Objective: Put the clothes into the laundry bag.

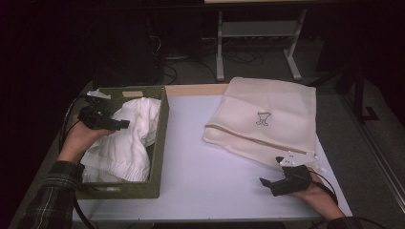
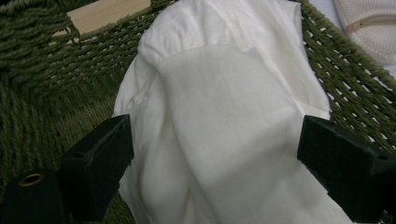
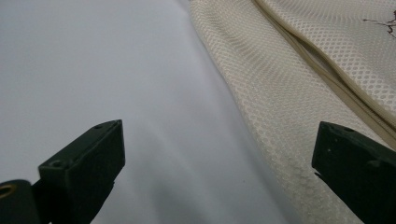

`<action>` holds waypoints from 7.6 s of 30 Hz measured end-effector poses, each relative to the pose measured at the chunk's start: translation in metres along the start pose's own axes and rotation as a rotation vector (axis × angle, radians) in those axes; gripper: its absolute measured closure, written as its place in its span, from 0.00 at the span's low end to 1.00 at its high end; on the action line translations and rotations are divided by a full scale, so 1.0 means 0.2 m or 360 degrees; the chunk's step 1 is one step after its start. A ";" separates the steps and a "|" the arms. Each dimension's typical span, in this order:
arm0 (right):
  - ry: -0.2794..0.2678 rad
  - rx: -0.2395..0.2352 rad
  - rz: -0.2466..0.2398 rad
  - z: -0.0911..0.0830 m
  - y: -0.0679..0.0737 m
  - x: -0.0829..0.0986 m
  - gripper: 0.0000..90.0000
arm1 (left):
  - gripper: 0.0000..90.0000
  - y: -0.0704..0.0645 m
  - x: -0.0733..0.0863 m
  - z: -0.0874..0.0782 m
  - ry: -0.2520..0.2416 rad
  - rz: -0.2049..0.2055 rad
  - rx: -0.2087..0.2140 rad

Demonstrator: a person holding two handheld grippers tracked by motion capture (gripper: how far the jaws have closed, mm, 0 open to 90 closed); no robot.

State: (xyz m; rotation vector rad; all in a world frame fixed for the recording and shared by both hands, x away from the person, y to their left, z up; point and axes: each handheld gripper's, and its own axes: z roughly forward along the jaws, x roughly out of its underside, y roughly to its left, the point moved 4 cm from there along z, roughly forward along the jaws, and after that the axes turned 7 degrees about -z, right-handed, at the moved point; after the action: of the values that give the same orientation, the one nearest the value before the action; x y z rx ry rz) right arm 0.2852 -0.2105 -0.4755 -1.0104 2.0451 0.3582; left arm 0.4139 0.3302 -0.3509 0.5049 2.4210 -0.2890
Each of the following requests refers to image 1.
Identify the cream zippered laundry bag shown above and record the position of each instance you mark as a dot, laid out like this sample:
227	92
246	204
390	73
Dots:
264	98

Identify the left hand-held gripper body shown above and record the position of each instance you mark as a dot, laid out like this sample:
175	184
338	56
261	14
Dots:
95	119

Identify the white table mat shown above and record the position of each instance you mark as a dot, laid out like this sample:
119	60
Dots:
191	159

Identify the person's left hand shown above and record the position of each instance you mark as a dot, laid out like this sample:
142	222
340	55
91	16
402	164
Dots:
76	143

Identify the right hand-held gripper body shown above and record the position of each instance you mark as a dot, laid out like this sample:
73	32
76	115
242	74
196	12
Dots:
296	179

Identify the person's right hand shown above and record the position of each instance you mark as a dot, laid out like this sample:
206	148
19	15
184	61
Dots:
321	200

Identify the white metal desk frame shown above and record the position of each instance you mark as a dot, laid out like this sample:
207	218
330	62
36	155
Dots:
219	47

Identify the green woven basket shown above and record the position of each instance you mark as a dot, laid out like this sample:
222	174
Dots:
159	143

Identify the white garment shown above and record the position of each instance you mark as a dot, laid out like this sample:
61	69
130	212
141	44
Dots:
127	149

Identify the aluminium frame rail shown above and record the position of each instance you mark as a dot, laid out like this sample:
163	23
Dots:
383	168

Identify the black metal stand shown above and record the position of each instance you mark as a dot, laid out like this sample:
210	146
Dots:
359	95

